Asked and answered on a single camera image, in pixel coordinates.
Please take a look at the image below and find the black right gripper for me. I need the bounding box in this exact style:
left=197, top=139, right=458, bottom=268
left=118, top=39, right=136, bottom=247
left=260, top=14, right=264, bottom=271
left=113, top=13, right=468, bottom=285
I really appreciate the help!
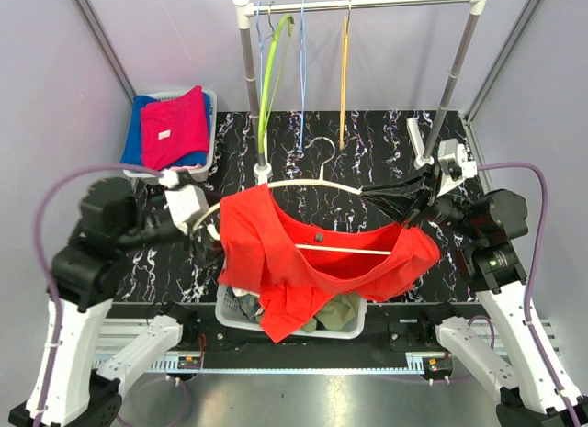
left=359, top=162, right=483, bottom=241

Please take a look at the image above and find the white pink garment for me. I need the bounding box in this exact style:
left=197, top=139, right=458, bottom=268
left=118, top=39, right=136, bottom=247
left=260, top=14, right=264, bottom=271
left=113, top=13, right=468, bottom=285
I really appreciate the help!
left=231, top=287, right=259, bottom=301

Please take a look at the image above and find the blue-grey tank top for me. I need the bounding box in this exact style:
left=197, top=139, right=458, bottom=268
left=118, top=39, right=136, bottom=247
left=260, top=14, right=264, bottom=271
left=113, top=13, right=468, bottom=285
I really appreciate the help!
left=237, top=294, right=265, bottom=324

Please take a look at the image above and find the red tank top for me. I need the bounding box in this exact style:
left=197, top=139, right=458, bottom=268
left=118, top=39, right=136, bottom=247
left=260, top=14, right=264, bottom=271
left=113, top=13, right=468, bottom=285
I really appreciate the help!
left=219, top=185, right=440, bottom=343

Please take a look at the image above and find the olive green tank top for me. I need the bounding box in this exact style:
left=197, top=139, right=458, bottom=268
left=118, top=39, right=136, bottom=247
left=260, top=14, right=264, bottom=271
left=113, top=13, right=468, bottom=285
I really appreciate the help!
left=301, top=293, right=361, bottom=333

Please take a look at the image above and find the yellow hanger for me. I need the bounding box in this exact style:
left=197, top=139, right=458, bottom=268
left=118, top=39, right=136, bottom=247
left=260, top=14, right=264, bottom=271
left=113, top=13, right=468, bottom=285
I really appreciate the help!
left=338, top=0, right=352, bottom=151

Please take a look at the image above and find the light blue wire hanger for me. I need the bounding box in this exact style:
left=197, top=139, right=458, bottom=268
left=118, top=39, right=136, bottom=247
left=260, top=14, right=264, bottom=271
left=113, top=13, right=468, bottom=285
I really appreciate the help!
left=298, top=0, right=307, bottom=153

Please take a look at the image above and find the neon green hanger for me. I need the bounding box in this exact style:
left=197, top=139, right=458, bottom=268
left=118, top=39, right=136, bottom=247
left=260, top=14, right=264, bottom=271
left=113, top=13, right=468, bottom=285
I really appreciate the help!
left=257, top=14, right=295, bottom=154

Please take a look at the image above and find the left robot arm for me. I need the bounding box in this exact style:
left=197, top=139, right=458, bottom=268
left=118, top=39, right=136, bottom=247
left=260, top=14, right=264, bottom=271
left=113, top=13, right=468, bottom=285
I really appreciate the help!
left=8, top=176, right=221, bottom=426

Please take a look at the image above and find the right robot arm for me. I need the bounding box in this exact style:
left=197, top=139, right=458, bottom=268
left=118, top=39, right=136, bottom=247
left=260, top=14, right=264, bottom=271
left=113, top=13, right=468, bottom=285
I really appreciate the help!
left=361, top=170, right=587, bottom=426

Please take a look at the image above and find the empty light blue hanger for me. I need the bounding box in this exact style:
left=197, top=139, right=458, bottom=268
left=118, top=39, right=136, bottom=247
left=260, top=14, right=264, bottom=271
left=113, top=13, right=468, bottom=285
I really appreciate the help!
left=254, top=1, right=274, bottom=66

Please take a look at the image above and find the white front laundry basket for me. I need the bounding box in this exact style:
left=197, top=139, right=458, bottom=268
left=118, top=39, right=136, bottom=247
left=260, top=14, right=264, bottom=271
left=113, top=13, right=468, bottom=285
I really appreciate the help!
left=215, top=285, right=368, bottom=340

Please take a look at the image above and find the blue folded garment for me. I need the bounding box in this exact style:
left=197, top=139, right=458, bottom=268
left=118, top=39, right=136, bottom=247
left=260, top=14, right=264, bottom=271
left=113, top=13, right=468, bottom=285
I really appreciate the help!
left=120, top=96, right=158, bottom=166

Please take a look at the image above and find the pink folded garment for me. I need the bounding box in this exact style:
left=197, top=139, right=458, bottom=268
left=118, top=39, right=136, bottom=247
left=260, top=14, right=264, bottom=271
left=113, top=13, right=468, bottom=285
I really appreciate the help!
left=140, top=85, right=209, bottom=170

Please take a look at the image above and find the metal clothes rack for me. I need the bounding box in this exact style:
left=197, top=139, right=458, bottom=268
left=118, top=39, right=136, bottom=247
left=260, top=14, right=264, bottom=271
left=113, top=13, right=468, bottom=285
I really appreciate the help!
left=232, top=0, right=487, bottom=185

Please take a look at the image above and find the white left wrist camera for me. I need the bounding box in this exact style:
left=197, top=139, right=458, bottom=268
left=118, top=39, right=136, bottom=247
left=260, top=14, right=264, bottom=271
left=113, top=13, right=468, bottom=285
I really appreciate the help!
left=158, top=170, right=209, bottom=235

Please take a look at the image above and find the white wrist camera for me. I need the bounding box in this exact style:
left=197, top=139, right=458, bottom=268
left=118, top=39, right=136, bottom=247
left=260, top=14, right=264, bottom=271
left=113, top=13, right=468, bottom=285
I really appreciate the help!
left=437, top=139, right=478, bottom=197
left=158, top=170, right=209, bottom=235

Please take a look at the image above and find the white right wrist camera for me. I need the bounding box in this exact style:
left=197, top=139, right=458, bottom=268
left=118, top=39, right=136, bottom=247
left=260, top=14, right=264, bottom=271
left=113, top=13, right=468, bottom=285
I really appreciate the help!
left=437, top=139, right=478, bottom=197

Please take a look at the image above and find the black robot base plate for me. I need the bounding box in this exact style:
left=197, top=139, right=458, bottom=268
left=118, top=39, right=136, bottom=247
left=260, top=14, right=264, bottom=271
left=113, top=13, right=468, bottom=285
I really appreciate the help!
left=96, top=300, right=529, bottom=371

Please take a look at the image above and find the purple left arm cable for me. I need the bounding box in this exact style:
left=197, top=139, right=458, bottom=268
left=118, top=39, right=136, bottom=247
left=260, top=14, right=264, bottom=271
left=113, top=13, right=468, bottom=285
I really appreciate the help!
left=30, top=163, right=166, bottom=414

